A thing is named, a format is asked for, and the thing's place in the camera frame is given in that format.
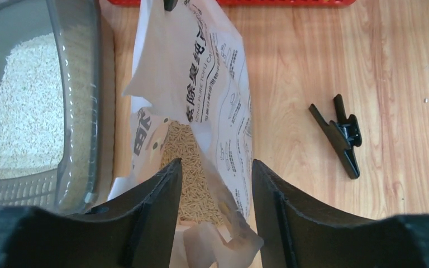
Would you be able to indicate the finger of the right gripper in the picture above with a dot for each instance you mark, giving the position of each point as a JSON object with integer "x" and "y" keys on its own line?
{"x": 169, "y": 5}

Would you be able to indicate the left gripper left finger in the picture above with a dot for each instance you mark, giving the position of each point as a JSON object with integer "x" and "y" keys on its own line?
{"x": 135, "y": 229}

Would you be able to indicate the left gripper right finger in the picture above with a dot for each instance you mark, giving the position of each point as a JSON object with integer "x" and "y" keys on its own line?
{"x": 301, "y": 231}

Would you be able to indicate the pink cat litter bag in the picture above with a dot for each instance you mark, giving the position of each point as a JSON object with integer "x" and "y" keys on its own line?
{"x": 189, "y": 66}

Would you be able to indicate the black bag clip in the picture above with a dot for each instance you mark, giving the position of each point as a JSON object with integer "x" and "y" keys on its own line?
{"x": 343, "y": 134}

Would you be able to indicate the grey litter box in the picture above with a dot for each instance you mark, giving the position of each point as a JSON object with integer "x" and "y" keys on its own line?
{"x": 49, "y": 97}

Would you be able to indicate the red plastic basket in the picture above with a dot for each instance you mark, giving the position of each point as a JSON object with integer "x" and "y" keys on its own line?
{"x": 313, "y": 3}

